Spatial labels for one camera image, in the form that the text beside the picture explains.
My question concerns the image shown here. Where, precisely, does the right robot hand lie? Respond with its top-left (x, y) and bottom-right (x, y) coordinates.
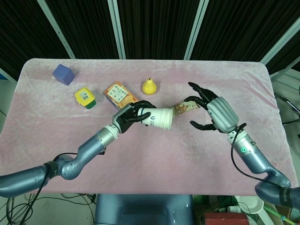
top-left (183, 82), bottom-right (240, 134)

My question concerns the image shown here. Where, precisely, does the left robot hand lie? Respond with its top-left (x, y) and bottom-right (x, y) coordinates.
top-left (111, 100), bottom-right (158, 134)

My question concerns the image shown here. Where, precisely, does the white paper cup stack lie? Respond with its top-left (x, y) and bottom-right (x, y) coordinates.
top-left (137, 106), bottom-right (174, 130)

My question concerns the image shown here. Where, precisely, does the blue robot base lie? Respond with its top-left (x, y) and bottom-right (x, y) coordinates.
top-left (94, 194), bottom-right (195, 225)

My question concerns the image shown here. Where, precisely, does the orange biscuit box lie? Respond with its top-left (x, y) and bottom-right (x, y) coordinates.
top-left (104, 81), bottom-right (139, 111)

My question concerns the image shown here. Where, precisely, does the yellow pear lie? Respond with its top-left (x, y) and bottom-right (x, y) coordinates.
top-left (142, 77), bottom-right (158, 96)

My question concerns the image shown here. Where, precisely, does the brown snack packet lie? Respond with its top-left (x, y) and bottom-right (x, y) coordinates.
top-left (172, 96), bottom-right (201, 118)

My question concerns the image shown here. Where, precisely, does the yellow lid green container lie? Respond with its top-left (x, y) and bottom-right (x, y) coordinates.
top-left (74, 87), bottom-right (97, 110)

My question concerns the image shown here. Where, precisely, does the pink plush tablecloth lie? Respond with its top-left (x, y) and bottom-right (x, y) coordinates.
top-left (0, 58), bottom-right (297, 196)

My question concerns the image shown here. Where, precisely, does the purple foam cube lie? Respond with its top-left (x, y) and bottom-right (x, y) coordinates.
top-left (52, 64), bottom-right (76, 87)

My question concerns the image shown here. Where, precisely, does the black partition panel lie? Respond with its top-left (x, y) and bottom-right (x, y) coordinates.
top-left (116, 0), bottom-right (203, 59)
top-left (190, 0), bottom-right (295, 62)
top-left (44, 0), bottom-right (123, 59)
top-left (267, 41), bottom-right (300, 75)
top-left (0, 0), bottom-right (71, 82)

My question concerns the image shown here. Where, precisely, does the green bag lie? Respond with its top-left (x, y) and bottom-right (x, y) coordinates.
top-left (193, 195), bottom-right (210, 212)

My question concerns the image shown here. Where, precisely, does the white plastic basin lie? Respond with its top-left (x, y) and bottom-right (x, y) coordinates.
top-left (234, 195), bottom-right (264, 215)

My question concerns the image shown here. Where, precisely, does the red box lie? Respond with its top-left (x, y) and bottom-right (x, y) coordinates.
top-left (204, 212), bottom-right (249, 225)

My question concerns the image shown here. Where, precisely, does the green stick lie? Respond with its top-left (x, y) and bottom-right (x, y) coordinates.
top-left (263, 201), bottom-right (288, 222)

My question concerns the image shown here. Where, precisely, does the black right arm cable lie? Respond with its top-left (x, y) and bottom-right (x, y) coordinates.
top-left (230, 123), bottom-right (286, 188)

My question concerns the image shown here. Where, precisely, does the metal chair frame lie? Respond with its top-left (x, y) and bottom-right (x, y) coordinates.
top-left (274, 86), bottom-right (300, 122)

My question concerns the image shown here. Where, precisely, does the grey partition frame post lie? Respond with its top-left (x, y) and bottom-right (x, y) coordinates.
top-left (183, 0), bottom-right (207, 60)
top-left (261, 0), bottom-right (300, 64)
top-left (107, 0), bottom-right (127, 59)
top-left (37, 0), bottom-right (76, 60)

